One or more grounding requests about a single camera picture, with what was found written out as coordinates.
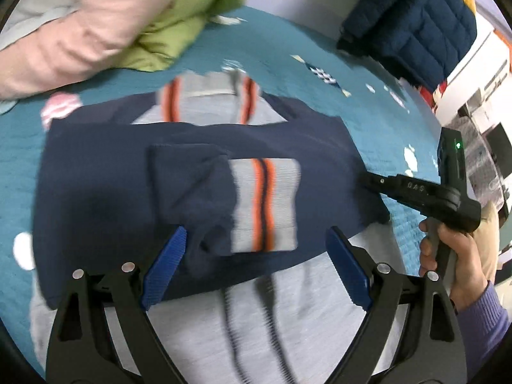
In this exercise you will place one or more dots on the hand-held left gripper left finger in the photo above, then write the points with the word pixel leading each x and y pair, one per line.
pixel 166 262

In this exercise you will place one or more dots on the person's right hand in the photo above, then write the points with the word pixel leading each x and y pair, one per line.
pixel 456 264

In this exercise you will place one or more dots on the navy and grey striped sweater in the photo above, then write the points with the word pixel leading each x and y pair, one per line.
pixel 192 192

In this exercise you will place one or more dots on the navy quilted jacket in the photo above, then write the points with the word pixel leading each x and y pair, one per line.
pixel 412 24

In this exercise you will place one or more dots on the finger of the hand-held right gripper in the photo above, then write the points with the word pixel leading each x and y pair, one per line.
pixel 380 186

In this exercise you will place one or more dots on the pink padded jacket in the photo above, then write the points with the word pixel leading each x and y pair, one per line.
pixel 60 32

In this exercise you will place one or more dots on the person's right forearm purple sleeve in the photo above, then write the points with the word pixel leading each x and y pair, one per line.
pixel 482 320

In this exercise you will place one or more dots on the green padded jacket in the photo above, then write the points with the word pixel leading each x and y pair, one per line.
pixel 180 16

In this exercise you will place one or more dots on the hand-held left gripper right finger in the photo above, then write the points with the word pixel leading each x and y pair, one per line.
pixel 347 266

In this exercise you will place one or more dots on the teal patterned bed sheet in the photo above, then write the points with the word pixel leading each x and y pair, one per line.
pixel 280 48

